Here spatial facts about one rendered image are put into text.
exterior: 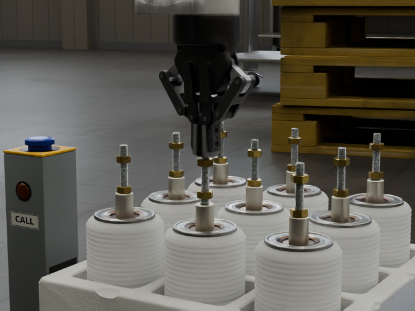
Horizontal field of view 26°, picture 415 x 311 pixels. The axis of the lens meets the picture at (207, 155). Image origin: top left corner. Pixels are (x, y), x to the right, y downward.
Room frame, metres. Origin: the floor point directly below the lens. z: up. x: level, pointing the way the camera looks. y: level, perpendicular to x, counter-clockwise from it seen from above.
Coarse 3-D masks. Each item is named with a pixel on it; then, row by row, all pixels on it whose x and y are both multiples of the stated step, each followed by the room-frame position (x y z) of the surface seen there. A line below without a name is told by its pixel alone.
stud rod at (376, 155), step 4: (376, 136) 1.16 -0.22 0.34; (376, 140) 1.16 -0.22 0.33; (380, 140) 1.16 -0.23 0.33; (376, 152) 1.16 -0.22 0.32; (372, 156) 1.16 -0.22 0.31; (376, 156) 1.16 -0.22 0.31; (372, 160) 1.16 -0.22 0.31; (376, 160) 1.16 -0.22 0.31; (372, 164) 1.16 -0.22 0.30; (376, 164) 1.16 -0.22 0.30; (372, 168) 1.16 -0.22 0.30; (376, 168) 1.16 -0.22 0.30
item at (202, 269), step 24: (168, 240) 1.00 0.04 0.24; (192, 240) 0.98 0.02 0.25; (216, 240) 0.98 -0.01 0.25; (240, 240) 1.00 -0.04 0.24; (168, 264) 1.00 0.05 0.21; (192, 264) 0.97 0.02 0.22; (216, 264) 0.97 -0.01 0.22; (240, 264) 1.00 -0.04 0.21; (168, 288) 1.00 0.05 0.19; (192, 288) 0.97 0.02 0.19; (216, 288) 0.97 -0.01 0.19; (240, 288) 1.00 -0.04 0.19
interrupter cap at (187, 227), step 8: (176, 224) 1.03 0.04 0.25; (184, 224) 1.03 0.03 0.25; (192, 224) 1.03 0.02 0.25; (216, 224) 1.03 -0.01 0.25; (224, 224) 1.03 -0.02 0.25; (232, 224) 1.03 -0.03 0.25; (176, 232) 1.00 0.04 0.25; (184, 232) 0.99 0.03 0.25; (192, 232) 0.99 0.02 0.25; (200, 232) 0.99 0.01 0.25; (208, 232) 0.99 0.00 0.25; (216, 232) 0.99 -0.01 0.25; (224, 232) 0.99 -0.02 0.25; (232, 232) 1.00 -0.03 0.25
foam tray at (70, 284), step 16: (64, 272) 1.08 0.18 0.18; (80, 272) 1.08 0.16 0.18; (384, 272) 1.08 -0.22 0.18; (400, 272) 1.08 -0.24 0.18; (48, 288) 1.04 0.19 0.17; (64, 288) 1.03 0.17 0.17; (80, 288) 1.02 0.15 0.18; (96, 288) 1.01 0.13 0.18; (112, 288) 1.01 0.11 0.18; (128, 288) 1.01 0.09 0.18; (144, 288) 1.01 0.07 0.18; (160, 288) 1.02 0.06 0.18; (384, 288) 1.01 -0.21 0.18; (400, 288) 1.02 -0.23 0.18; (48, 304) 1.04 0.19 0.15; (64, 304) 1.03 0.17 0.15; (80, 304) 1.02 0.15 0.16; (96, 304) 1.01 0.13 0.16; (112, 304) 0.99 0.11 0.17; (128, 304) 0.98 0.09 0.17; (144, 304) 0.97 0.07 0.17; (160, 304) 0.96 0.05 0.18; (176, 304) 0.96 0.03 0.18; (192, 304) 0.96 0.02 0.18; (208, 304) 0.96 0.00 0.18; (240, 304) 0.96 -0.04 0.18; (352, 304) 0.96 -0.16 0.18; (368, 304) 0.96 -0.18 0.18; (384, 304) 0.98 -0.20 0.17; (400, 304) 1.03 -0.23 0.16
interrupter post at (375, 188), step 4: (368, 180) 1.16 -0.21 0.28; (372, 180) 1.15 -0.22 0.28; (376, 180) 1.15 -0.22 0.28; (380, 180) 1.15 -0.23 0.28; (368, 184) 1.16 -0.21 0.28; (372, 184) 1.15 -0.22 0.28; (376, 184) 1.15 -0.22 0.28; (380, 184) 1.15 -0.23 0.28; (368, 188) 1.16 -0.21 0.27; (372, 188) 1.15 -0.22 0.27; (376, 188) 1.15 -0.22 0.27; (380, 188) 1.15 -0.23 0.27; (368, 192) 1.16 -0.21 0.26; (372, 192) 1.15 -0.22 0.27; (376, 192) 1.15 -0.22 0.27; (380, 192) 1.15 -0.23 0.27; (368, 196) 1.16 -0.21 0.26; (372, 196) 1.15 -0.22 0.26; (376, 196) 1.15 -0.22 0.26; (380, 196) 1.15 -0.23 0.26; (368, 200) 1.16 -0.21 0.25; (372, 200) 1.15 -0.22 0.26; (376, 200) 1.15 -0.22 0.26; (380, 200) 1.15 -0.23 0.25
